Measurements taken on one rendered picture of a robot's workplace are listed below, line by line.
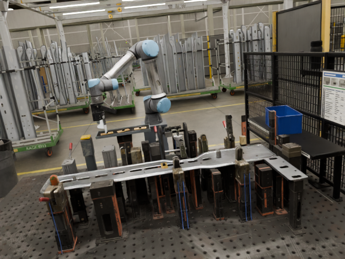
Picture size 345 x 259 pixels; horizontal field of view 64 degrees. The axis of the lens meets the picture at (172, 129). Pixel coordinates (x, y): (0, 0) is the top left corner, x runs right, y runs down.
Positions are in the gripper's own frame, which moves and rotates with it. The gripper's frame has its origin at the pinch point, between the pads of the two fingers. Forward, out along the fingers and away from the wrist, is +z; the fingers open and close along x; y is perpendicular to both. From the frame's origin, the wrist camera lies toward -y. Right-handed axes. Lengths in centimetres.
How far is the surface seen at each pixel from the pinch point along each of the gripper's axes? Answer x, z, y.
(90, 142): 0.7, 5.9, 12.1
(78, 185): 37.7, 18.1, 20.9
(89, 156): -0.3, 15.9, 14.7
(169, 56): -640, -23, -225
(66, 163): 15.8, 12.1, 27.2
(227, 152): 39, 18, -70
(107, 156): 20.3, 11.5, 2.5
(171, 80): -636, 50, -223
